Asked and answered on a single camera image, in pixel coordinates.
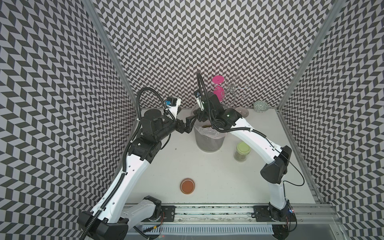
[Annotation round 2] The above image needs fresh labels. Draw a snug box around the brown jar lid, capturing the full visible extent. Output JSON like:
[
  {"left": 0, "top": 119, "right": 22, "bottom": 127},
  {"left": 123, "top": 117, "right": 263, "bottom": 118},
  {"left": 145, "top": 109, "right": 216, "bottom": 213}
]
[{"left": 180, "top": 178, "right": 196, "bottom": 195}]

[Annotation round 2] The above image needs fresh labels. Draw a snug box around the grey mesh trash bin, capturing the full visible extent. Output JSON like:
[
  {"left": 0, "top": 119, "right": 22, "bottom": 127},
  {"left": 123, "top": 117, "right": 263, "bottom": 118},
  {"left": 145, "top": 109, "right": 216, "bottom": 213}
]
[{"left": 193, "top": 128, "right": 225, "bottom": 153}]

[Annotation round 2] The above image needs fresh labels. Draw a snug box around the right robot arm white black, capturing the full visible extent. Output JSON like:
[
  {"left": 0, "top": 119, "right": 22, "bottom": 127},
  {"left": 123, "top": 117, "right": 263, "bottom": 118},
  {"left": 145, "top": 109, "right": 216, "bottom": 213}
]
[{"left": 195, "top": 93, "right": 292, "bottom": 222}]

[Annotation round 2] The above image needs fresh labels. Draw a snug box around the glass jar with beans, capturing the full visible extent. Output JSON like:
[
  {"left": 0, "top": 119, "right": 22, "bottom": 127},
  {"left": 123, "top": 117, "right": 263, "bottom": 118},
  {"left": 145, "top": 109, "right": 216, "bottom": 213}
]
[{"left": 234, "top": 151, "right": 249, "bottom": 163}]

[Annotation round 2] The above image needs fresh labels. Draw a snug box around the clear plastic bin liner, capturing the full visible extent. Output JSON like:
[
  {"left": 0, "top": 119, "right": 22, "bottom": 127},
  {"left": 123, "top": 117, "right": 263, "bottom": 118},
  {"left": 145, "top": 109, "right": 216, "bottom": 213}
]
[{"left": 193, "top": 120, "right": 227, "bottom": 140}]

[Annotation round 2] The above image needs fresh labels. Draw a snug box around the pink plastic wine glass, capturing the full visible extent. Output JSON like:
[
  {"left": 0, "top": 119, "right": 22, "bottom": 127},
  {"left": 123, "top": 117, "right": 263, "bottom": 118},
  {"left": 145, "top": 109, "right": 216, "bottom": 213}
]
[{"left": 212, "top": 75, "right": 225, "bottom": 102}]

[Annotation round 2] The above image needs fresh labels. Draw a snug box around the small brown glass bowl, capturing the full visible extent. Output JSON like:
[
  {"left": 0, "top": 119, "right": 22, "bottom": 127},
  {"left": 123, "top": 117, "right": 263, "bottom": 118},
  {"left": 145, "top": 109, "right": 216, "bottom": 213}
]
[{"left": 235, "top": 107, "right": 249, "bottom": 118}]

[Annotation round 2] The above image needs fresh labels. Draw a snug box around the green jar lid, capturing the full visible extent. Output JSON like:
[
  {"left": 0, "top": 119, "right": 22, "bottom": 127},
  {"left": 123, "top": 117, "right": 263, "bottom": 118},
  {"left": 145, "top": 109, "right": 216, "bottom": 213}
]
[{"left": 236, "top": 142, "right": 251, "bottom": 156}]

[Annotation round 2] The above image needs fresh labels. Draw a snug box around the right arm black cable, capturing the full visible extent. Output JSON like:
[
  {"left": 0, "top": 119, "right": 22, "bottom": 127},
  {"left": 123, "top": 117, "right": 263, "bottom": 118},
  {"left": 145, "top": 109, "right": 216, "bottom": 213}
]
[{"left": 196, "top": 72, "right": 306, "bottom": 187}]

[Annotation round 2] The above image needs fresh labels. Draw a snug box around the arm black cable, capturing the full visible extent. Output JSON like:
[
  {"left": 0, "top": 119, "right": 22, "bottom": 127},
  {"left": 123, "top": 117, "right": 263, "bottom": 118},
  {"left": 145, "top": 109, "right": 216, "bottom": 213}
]
[
  {"left": 196, "top": 72, "right": 306, "bottom": 187},
  {"left": 78, "top": 86, "right": 178, "bottom": 240}
]

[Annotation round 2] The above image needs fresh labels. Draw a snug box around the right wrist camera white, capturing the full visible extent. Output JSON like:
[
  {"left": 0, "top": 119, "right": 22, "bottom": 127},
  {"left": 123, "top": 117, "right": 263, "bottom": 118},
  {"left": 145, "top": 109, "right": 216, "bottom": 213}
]
[{"left": 194, "top": 90, "right": 204, "bottom": 111}]

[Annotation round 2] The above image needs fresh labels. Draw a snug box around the silver wire glass rack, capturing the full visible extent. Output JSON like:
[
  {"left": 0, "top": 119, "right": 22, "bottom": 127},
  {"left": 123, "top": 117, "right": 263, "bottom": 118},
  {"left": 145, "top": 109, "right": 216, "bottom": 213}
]
[{"left": 221, "top": 75, "right": 251, "bottom": 108}]

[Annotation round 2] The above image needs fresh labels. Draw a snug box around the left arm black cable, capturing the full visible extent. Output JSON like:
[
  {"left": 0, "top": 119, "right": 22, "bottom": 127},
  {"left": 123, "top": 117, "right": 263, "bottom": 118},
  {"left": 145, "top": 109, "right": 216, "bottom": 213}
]
[{"left": 78, "top": 86, "right": 178, "bottom": 240}]

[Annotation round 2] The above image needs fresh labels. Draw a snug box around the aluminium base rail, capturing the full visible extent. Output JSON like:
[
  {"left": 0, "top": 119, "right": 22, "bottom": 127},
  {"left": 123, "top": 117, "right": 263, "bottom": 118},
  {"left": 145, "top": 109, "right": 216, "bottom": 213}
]
[{"left": 119, "top": 203, "right": 343, "bottom": 240}]

